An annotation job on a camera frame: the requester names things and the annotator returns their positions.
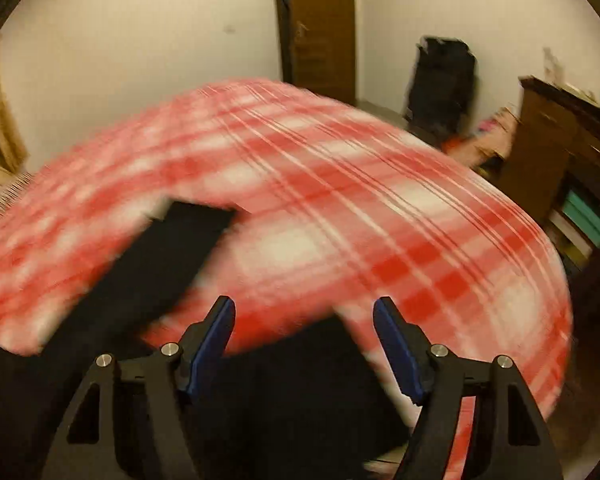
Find dark wooden cabinet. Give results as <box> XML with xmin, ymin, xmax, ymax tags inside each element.
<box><xmin>496</xmin><ymin>76</ymin><xmax>600</xmax><ymax>332</ymax></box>

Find striped pillow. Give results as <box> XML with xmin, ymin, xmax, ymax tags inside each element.
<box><xmin>0</xmin><ymin>171</ymin><xmax>33</xmax><ymax>219</ymax></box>

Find black pants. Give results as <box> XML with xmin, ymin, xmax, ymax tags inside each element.
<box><xmin>0</xmin><ymin>202</ymin><xmax>410</xmax><ymax>479</ymax></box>

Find brown wooden door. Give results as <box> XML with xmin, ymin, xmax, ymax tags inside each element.
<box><xmin>276</xmin><ymin>0</ymin><xmax>356</xmax><ymax>105</ymax></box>

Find red plaid bed sheet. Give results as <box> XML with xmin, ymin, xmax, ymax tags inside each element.
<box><xmin>0</xmin><ymin>79</ymin><xmax>571</xmax><ymax>479</ymax></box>

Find black bag on chair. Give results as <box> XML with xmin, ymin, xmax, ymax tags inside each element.
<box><xmin>403</xmin><ymin>36</ymin><xmax>477</xmax><ymax>148</ymax></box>

